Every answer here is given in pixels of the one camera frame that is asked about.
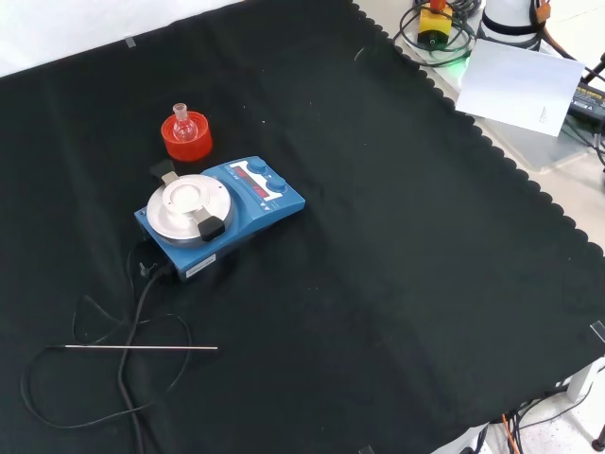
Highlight black bench cloth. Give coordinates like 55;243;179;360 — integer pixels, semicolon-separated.
0;0;605;454

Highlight thin steel probe rod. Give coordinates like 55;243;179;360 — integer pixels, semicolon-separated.
64;344;219;352

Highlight orange flask support ring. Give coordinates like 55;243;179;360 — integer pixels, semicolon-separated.
160;111;215;164

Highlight black floor cable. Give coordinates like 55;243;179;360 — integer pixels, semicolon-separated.
490;381;597;454

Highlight pale board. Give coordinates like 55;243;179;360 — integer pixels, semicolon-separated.
454;38;587;138

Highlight thick black power cable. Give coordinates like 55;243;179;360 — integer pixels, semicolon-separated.
117;264;177;454

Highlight heater with blue base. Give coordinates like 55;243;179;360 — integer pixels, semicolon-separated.
133;155;306;284

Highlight aluminium heating block black handles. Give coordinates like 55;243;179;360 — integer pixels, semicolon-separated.
146;159;234;250

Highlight black power adapter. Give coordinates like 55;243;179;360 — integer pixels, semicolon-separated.
566;79;605;127

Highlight white bench leg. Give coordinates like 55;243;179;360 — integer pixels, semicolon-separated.
563;358;605;404

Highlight thin black probe cable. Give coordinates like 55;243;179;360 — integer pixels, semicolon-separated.
20;238;193;429

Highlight black coiled cable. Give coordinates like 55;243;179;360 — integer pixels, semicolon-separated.
392;0;478;68

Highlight yellow stop button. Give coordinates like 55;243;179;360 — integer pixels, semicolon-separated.
417;0;455;49

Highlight orange floor cable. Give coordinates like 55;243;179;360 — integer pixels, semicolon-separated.
499;410;522;454

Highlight clear round-bottom flask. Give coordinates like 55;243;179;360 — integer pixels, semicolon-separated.
171;102;198;144

